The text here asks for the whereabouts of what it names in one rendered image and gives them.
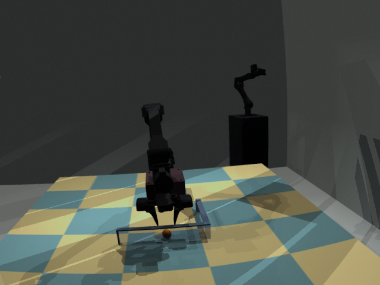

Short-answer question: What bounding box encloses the low clear l-shaped wall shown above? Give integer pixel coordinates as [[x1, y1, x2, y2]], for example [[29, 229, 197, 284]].
[[118, 225, 211, 245]]

